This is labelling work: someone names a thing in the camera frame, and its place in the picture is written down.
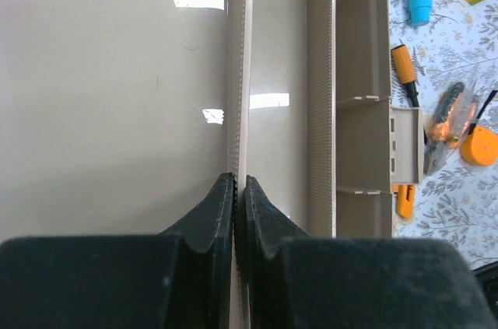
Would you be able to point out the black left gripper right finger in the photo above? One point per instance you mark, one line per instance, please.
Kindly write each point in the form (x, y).
(299, 281)

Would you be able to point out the orange handled pliers in bag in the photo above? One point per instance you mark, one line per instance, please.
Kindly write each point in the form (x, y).
(446, 126)

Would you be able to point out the taupe plastic tool box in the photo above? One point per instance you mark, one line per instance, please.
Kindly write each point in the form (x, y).
(118, 116)

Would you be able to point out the orange tape measure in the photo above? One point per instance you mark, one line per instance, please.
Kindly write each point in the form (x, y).
(480, 146)

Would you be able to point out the orange utility knife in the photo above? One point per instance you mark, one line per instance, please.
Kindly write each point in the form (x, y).
(405, 199)

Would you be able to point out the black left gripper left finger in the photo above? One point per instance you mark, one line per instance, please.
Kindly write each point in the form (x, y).
(179, 278)

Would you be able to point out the floral table mat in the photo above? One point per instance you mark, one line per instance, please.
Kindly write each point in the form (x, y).
(459, 202)

